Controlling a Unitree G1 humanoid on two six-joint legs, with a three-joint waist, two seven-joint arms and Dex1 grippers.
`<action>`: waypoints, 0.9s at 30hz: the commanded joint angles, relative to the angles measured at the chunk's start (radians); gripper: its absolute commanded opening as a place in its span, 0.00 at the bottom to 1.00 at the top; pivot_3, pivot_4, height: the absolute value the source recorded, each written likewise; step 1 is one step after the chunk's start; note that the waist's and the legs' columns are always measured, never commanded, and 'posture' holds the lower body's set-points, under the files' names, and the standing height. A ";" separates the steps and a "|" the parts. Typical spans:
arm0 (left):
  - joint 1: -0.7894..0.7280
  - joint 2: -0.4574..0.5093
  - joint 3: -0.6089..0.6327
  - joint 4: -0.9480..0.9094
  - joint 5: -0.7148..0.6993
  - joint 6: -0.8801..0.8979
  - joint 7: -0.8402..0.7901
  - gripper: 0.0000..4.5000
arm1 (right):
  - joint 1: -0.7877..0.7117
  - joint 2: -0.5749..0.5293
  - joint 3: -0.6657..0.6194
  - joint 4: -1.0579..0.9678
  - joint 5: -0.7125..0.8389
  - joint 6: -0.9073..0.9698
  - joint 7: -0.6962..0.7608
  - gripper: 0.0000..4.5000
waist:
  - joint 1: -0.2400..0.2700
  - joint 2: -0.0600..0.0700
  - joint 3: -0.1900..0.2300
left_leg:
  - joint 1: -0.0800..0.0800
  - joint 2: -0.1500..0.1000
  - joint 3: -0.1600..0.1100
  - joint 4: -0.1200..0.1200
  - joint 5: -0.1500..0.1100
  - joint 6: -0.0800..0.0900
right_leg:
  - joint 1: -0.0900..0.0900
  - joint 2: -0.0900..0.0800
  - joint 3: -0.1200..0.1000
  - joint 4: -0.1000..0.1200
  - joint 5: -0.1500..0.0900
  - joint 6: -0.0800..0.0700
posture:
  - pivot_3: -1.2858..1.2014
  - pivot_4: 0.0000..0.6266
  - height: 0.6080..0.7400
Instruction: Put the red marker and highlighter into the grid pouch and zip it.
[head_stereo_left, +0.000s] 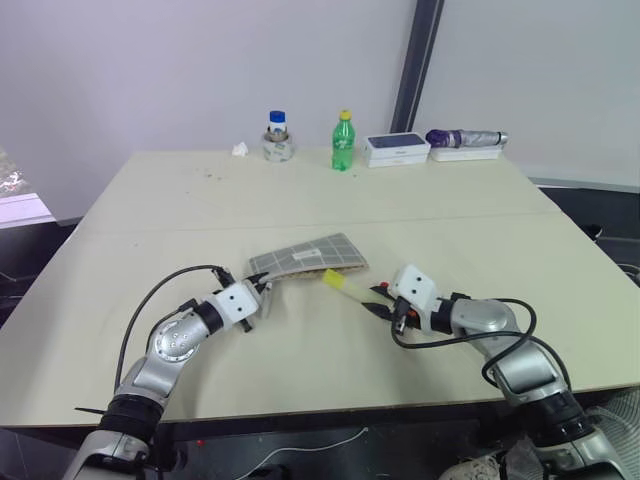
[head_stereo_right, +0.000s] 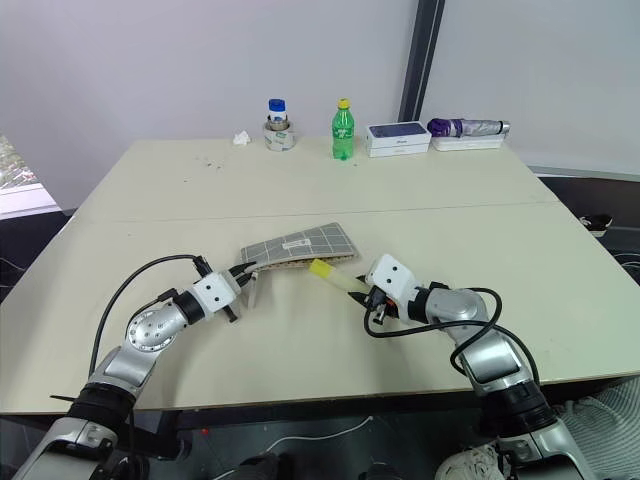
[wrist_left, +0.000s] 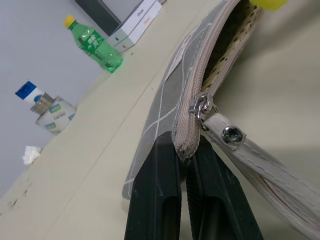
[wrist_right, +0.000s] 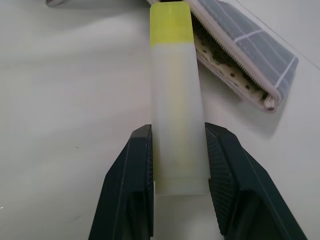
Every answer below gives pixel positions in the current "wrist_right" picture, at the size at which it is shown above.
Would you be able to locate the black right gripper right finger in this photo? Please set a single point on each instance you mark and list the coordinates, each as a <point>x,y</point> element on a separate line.
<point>240,185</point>

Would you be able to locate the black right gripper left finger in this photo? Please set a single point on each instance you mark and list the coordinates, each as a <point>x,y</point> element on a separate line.
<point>125,190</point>

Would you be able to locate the yellow highlighter with translucent body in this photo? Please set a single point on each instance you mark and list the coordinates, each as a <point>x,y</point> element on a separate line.
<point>175,105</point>

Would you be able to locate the grey grid pencil pouch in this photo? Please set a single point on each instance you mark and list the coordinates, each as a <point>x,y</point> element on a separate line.
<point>240,50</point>

